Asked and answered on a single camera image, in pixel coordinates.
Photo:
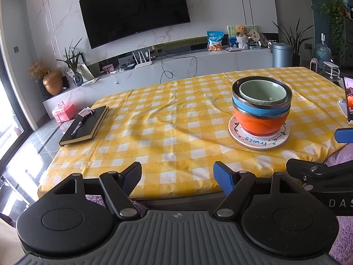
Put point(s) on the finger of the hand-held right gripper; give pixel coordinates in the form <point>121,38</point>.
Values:
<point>317,171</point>
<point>344,135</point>

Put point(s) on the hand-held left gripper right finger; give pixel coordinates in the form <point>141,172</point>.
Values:
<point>224,178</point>

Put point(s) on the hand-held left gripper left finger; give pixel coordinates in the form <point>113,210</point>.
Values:
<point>131,178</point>

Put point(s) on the white fruit-painted plate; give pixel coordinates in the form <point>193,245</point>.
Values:
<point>248,140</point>

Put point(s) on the orange steel-lined bowl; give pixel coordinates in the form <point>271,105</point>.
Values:
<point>259,125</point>

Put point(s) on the blue steel-lined bowl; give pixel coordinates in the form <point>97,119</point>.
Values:
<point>256,111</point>

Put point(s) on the green ceramic bowl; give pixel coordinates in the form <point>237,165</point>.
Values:
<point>262,91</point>

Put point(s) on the phone on white stand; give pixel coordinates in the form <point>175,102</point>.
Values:
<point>342,107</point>

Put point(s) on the smartphone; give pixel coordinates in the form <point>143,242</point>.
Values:
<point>349,99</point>

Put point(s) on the purple shaggy rug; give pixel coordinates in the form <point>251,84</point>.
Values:
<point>344,240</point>

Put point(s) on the yellow checked tablecloth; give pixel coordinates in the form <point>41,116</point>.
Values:
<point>165,129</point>

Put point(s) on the black notebook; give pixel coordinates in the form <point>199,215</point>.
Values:
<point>88,129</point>

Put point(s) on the white round stool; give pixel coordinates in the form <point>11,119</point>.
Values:
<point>331,65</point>

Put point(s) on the black pen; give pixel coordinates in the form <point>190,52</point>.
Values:
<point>80,125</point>

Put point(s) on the small white heater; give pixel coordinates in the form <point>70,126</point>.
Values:
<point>313,65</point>

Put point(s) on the blue water jug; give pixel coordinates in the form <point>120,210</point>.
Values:
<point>322,53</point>

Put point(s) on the potted long-leaf plant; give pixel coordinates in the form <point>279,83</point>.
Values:
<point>295,59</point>

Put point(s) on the pink storage box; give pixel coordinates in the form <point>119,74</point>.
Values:
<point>63,113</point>

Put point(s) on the grey metal trash can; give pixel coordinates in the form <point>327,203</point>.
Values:
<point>281,55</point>

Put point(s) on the pink photo card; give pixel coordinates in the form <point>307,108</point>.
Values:
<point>108,69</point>

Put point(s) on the plant in blue glass vase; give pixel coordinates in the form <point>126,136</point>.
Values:
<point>77,78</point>

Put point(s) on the white wifi router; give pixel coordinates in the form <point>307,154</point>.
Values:
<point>143,63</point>

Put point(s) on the white marble tv cabinet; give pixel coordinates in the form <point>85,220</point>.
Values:
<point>209,63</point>

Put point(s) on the white tote bag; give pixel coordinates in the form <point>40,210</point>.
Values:
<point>86,70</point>

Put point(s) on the tall green leafy plant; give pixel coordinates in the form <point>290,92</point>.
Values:
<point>335,19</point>

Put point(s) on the copper round vase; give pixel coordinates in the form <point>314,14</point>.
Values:
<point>53,84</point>

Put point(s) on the blue tissue box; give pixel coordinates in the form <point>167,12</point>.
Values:
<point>255,47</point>

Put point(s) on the grey tablet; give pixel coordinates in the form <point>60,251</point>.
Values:
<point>233,49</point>

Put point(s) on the blue snack bag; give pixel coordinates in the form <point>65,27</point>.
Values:
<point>215,41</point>

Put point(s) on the dried flower bunch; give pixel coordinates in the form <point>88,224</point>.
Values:
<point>38,69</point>

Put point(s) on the green painted canvas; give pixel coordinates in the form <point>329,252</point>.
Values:
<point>231,34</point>

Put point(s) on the brown teddy bear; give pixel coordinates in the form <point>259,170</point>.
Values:
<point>242,31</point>

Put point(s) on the black wall television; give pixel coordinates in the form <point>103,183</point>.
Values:
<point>135,11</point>

